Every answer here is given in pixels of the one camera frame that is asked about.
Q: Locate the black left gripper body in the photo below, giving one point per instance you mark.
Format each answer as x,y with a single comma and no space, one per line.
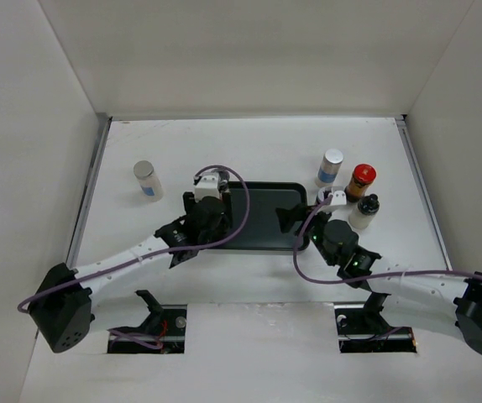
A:
223,223

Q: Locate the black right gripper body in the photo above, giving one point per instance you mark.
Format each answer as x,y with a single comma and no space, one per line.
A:
316,232

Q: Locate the silver lid white shaker bottle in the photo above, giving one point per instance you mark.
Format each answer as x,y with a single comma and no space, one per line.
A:
148,180

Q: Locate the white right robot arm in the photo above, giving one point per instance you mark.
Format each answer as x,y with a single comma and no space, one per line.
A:
442,301

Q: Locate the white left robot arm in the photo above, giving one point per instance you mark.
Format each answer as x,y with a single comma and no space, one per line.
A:
62,307

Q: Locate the black rectangular tray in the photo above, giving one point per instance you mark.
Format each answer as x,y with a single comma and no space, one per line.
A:
262,232

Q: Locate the small white red label jar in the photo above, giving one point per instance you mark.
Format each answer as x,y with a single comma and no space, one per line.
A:
322,195

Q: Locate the black cap white bottle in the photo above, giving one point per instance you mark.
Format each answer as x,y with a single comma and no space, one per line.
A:
364,211

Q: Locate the red lid orange sauce jar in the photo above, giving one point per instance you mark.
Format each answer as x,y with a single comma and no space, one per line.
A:
362,177

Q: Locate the silver lid blue label bottle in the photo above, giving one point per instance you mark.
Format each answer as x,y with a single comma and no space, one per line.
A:
329,167

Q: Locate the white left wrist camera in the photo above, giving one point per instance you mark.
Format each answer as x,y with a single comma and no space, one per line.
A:
206,184

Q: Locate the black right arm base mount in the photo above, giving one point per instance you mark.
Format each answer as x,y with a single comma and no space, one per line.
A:
362,329

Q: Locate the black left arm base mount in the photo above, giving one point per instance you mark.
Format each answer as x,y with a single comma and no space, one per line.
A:
162,331

